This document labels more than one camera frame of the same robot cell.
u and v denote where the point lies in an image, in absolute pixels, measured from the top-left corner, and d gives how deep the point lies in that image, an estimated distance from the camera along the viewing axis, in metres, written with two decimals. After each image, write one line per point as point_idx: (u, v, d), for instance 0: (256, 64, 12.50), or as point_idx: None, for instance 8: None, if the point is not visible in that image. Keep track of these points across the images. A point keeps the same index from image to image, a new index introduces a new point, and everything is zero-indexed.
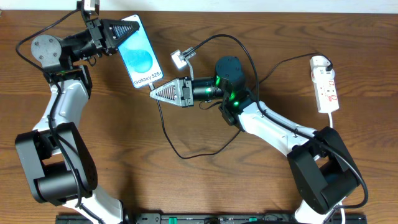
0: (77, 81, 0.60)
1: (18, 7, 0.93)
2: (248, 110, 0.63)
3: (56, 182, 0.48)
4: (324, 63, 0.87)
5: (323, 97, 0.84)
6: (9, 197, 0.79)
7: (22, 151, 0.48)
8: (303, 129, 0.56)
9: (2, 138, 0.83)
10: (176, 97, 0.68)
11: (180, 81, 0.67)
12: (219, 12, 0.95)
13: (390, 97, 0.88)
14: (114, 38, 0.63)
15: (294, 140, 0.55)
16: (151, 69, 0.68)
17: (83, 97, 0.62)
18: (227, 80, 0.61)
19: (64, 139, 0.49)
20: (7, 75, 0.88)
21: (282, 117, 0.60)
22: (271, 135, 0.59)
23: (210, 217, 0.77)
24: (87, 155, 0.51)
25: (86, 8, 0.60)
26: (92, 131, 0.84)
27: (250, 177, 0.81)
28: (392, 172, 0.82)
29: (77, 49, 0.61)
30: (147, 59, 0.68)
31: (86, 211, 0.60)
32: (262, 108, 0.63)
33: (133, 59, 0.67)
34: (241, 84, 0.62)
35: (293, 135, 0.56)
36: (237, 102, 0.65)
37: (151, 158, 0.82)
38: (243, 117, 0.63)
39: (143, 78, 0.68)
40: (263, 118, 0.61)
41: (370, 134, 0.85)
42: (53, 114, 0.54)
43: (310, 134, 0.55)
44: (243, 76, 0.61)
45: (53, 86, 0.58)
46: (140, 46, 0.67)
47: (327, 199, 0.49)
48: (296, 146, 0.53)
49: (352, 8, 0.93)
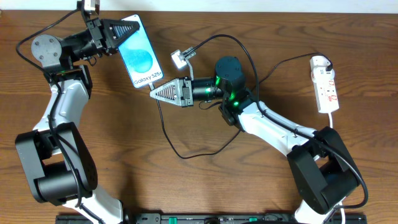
0: (78, 81, 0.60)
1: (17, 7, 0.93)
2: (248, 110, 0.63)
3: (56, 182, 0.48)
4: (324, 63, 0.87)
5: (323, 97, 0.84)
6: (9, 197, 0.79)
7: (22, 151, 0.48)
8: (303, 129, 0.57)
9: (2, 138, 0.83)
10: (176, 97, 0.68)
11: (180, 81, 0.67)
12: (219, 12, 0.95)
13: (390, 96, 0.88)
14: (114, 38, 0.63)
15: (294, 140, 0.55)
16: (151, 69, 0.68)
17: (83, 96, 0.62)
18: (227, 80, 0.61)
19: (64, 138, 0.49)
20: (7, 75, 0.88)
21: (282, 117, 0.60)
22: (271, 135, 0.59)
23: (210, 217, 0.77)
24: (87, 155, 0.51)
25: (86, 8, 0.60)
26: (92, 131, 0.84)
27: (250, 177, 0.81)
28: (392, 172, 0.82)
29: (77, 49, 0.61)
30: (146, 59, 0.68)
31: (86, 211, 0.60)
32: (262, 108, 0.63)
33: (133, 59, 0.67)
34: (241, 84, 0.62)
35: (293, 135, 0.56)
36: (237, 102, 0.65)
37: (151, 158, 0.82)
38: (243, 117, 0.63)
39: (143, 78, 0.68)
40: (263, 118, 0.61)
41: (369, 134, 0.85)
42: (53, 114, 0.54)
43: (310, 134, 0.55)
44: (243, 76, 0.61)
45: (53, 86, 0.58)
46: (140, 46, 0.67)
47: (327, 199, 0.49)
48: (296, 146, 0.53)
49: (353, 8, 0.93)
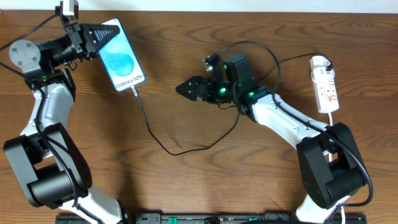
0: (60, 84, 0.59)
1: (18, 7, 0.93)
2: (262, 100, 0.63)
3: (51, 185, 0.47)
4: (324, 63, 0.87)
5: (323, 97, 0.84)
6: (10, 196, 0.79)
7: (12, 157, 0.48)
8: (316, 122, 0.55)
9: (2, 137, 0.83)
10: (189, 92, 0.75)
11: (195, 78, 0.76)
12: (219, 12, 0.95)
13: (390, 96, 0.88)
14: (94, 42, 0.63)
15: (305, 132, 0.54)
16: (132, 73, 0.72)
17: (67, 99, 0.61)
18: (232, 63, 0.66)
19: (54, 139, 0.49)
20: (7, 75, 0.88)
21: (295, 111, 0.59)
22: (282, 126, 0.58)
23: (210, 216, 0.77)
24: (79, 155, 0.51)
25: (64, 13, 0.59)
26: (92, 132, 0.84)
27: (251, 177, 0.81)
28: (392, 172, 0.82)
29: (57, 54, 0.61)
30: (128, 62, 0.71)
31: (84, 211, 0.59)
32: (277, 101, 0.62)
33: (114, 63, 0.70)
34: (246, 69, 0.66)
35: (305, 127, 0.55)
36: (252, 93, 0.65)
37: (151, 158, 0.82)
38: (257, 107, 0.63)
39: (125, 81, 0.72)
40: (277, 110, 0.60)
41: (369, 134, 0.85)
42: (40, 117, 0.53)
43: (321, 127, 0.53)
44: (247, 60, 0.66)
45: (35, 91, 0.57)
46: (120, 49, 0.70)
47: (331, 193, 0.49)
48: (308, 138, 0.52)
49: (353, 7, 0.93)
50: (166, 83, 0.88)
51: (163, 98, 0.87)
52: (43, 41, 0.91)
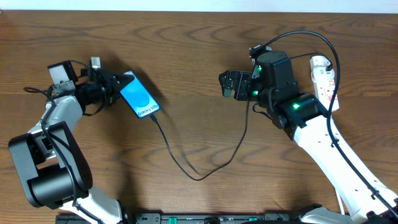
0: (71, 95, 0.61)
1: (18, 7, 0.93)
2: (310, 121, 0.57)
3: (51, 185, 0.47)
4: (324, 63, 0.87)
5: (323, 97, 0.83)
6: (10, 196, 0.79)
7: (16, 154, 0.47)
8: (384, 191, 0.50)
9: (2, 137, 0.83)
10: (227, 89, 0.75)
11: (232, 72, 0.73)
12: (219, 12, 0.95)
13: (390, 96, 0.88)
14: (119, 82, 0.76)
15: (371, 203, 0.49)
16: (149, 103, 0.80)
17: (77, 110, 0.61)
18: (270, 63, 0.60)
19: (58, 137, 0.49)
20: (7, 74, 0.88)
21: (360, 165, 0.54)
22: (342, 183, 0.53)
23: (210, 216, 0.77)
24: (81, 154, 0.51)
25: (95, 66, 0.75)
26: (92, 132, 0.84)
27: (251, 177, 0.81)
28: (392, 172, 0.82)
29: (90, 87, 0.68)
30: (145, 96, 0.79)
31: (84, 211, 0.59)
32: (335, 138, 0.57)
33: (134, 98, 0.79)
34: (286, 73, 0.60)
35: (371, 196, 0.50)
36: (296, 106, 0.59)
37: (151, 158, 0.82)
38: (302, 132, 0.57)
39: (145, 110, 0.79)
40: (334, 149, 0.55)
41: (370, 134, 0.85)
42: (47, 119, 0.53)
43: (391, 202, 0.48)
44: (289, 61, 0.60)
45: (48, 102, 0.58)
46: (137, 88, 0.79)
47: None
48: (374, 214, 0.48)
49: (352, 8, 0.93)
50: (166, 84, 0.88)
51: (163, 99, 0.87)
52: (44, 41, 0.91)
